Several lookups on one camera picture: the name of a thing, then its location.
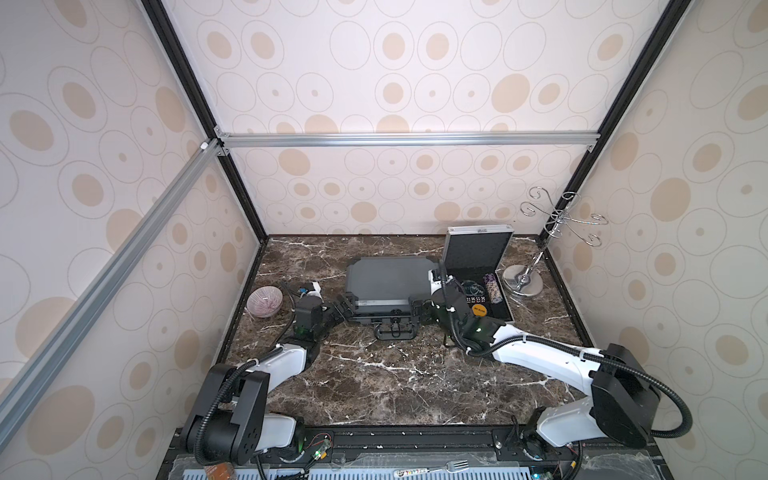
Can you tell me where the chrome hook stand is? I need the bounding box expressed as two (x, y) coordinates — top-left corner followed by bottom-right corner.
(502, 186), (609, 297)

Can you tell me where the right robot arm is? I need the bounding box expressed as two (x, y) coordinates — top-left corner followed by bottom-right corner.
(418, 283), (693, 460)

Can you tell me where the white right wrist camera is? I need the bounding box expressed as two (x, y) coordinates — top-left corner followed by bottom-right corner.
(428, 269), (442, 294)

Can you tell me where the dark grey poker case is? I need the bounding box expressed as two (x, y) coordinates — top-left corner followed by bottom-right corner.
(343, 256), (438, 341)

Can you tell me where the brown bottle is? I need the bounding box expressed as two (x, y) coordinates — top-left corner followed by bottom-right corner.
(204, 462), (236, 480)

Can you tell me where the poker chips right row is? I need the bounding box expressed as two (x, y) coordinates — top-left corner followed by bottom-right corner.
(483, 273), (503, 304)

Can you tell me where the pink patterned bowl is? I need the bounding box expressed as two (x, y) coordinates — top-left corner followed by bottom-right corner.
(246, 285), (283, 318)

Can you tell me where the silver fork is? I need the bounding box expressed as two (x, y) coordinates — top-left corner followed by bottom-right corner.
(393, 459), (469, 479)

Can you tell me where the diagonal aluminium rail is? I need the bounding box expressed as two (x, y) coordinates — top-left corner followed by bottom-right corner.
(1, 138), (222, 449)

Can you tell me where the silver aluminium poker case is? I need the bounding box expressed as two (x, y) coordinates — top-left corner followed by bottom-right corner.
(442, 224), (514, 322)

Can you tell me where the yellow dealer button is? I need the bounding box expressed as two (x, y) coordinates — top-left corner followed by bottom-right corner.
(471, 304), (488, 317)

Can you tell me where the horizontal aluminium rail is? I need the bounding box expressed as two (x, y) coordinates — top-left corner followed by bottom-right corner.
(221, 130), (600, 148)

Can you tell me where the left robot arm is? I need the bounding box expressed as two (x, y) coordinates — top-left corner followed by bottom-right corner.
(180, 295), (354, 466)

